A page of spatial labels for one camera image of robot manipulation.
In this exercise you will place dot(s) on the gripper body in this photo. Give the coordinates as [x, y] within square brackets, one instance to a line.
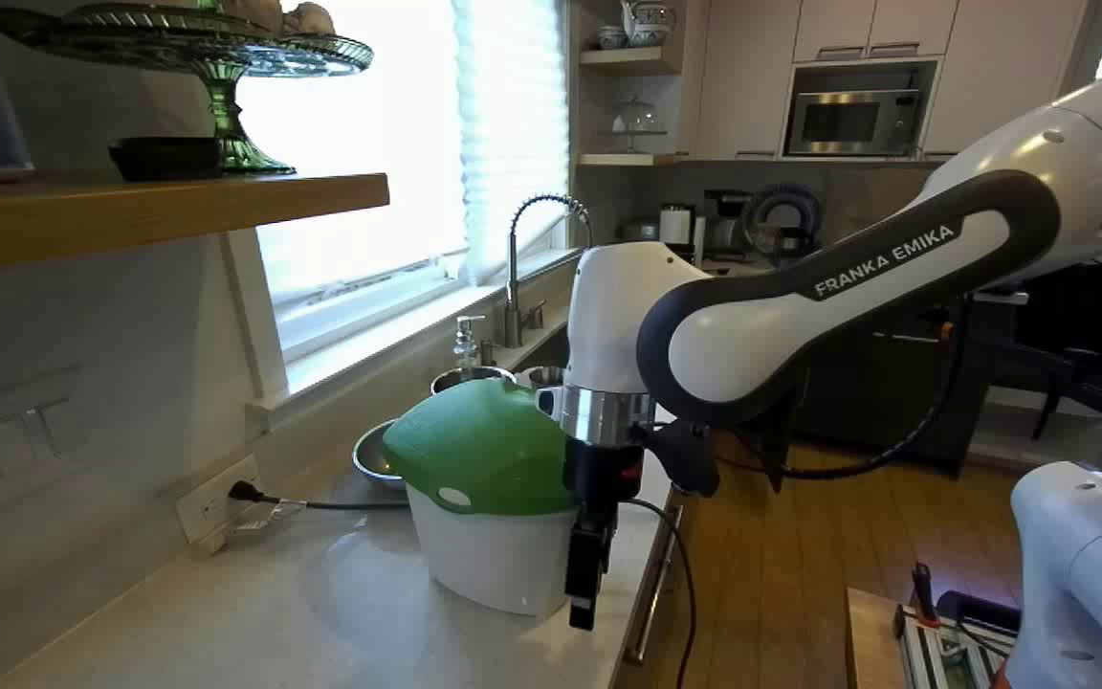
[599, 474]

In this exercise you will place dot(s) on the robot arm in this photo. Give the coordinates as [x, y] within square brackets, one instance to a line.
[895, 287]

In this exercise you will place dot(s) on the green bin lid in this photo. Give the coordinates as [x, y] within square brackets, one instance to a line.
[484, 445]

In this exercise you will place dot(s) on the white bin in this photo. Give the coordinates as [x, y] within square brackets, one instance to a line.
[494, 555]

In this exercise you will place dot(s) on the metal bowl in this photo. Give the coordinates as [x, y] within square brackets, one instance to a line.
[546, 375]
[470, 375]
[374, 459]

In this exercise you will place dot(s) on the clear soap dispenser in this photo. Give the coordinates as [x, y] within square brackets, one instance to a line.
[467, 346]

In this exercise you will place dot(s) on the spring neck tap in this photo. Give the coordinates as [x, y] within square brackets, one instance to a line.
[513, 306]

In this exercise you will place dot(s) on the white canister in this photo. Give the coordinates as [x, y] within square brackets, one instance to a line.
[675, 226]

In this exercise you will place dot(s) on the black coffee maker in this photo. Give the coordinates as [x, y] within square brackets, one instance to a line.
[725, 225]

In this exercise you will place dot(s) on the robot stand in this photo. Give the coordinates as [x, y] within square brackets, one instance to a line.
[871, 641]

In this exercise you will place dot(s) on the black clamp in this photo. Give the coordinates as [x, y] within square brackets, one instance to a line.
[922, 591]

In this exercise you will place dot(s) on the white pleated blind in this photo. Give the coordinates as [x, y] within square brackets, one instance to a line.
[511, 134]

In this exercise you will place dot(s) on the glass dome cake stand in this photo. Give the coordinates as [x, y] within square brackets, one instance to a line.
[637, 122]

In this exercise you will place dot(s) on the steel microwave door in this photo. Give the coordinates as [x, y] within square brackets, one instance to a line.
[852, 122]

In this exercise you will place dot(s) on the white patterned cup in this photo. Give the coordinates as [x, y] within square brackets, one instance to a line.
[611, 37]

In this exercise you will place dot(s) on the white patterned teapot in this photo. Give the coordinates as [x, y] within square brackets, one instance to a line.
[649, 24]

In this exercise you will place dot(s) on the black chair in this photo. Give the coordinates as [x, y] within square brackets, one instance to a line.
[1077, 325]

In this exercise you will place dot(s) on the black bowl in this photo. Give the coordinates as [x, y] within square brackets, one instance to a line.
[165, 158]

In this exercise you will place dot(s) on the heap of pale round food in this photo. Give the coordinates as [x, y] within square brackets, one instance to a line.
[297, 14]

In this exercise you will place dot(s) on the green glass cake stand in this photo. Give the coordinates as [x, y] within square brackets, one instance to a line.
[221, 57]

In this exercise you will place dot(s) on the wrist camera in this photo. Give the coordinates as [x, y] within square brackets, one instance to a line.
[687, 459]

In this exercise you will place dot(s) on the white wall socket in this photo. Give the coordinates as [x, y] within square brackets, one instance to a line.
[211, 502]

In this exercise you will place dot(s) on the wooden wall shelf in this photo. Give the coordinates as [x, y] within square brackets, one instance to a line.
[130, 215]

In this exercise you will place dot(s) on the white switch plate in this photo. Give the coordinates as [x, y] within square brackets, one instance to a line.
[30, 440]

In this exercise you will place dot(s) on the white wall cabinets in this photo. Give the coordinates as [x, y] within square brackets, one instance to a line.
[1001, 67]

